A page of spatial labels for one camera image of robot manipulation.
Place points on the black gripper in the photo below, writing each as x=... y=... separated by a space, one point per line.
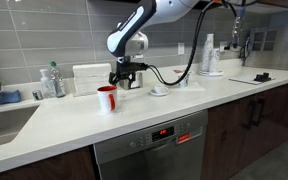
x=129 y=66

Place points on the plastic bottle green cap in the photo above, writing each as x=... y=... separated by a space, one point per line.
x=58 y=85

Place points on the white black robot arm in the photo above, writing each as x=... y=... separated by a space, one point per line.
x=164 y=10

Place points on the stainless steel dishwasher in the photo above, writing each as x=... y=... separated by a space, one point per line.
x=150 y=160

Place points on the small black object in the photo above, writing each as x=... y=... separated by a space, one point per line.
x=262 y=77

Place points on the blue sponge cloth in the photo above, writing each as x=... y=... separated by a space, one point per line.
x=10 y=96

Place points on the small metal can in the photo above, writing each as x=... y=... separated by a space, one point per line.
x=37 y=95

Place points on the round white tray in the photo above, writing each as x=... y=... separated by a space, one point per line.
x=210 y=74

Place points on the clear soap dispenser bottle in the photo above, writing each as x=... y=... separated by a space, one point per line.
x=46 y=86

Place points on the red sachet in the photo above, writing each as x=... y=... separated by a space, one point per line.
x=177 y=71

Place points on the small white espresso cup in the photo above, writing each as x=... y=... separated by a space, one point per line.
x=160 y=88

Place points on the white paper towel stack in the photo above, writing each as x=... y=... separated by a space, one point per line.
x=90 y=80

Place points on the grey framed wall panel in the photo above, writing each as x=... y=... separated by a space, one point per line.
x=264 y=40

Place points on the dark under-sink cabinet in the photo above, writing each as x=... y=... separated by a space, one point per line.
x=50 y=166

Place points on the wooden upper cabinet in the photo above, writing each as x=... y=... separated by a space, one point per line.
x=284 y=3

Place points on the small white saucer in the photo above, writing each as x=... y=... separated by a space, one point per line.
x=159 y=94

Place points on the dark wood cabinet door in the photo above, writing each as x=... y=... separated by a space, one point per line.
x=279 y=113
x=224 y=140

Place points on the tall printed paper cup stack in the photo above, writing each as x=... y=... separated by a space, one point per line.
x=208 y=50

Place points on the white wall outlet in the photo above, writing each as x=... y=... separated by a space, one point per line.
x=181 y=48
x=223 y=46

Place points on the short printed paper cup stack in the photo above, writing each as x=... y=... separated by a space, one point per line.
x=214 y=60

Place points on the white rectangular mat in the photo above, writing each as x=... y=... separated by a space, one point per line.
x=244 y=80

